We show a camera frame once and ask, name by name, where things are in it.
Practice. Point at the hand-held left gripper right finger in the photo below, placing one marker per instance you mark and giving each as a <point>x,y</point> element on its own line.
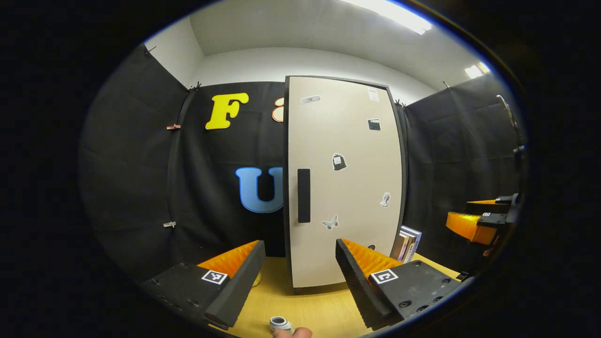
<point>359,286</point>

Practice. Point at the long ceiling light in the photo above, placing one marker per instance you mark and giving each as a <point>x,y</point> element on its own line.
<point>399,16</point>

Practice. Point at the cream spine book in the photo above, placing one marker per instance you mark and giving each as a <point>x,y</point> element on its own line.
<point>399,246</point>

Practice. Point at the copper clip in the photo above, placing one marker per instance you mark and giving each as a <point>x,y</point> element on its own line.
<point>173,126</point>

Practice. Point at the small ceiling light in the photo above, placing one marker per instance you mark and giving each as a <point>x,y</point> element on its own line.
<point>476,70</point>

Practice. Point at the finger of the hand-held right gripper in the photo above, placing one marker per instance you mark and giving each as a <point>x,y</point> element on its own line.
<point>493,219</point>
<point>488,208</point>

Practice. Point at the white bottle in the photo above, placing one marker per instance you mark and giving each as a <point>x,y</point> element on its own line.
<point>279,323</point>

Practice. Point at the white spine book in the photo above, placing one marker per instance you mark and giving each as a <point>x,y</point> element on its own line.
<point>407,249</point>

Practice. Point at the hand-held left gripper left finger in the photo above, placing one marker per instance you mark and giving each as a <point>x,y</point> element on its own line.
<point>239,286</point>

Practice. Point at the beige cabinet door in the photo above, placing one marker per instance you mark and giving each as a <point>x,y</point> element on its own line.
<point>347,188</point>

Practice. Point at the yellow rounded object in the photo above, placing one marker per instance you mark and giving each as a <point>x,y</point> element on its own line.
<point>257,280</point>

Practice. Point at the black backdrop cloth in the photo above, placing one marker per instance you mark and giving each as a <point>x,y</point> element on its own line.
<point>141,164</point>

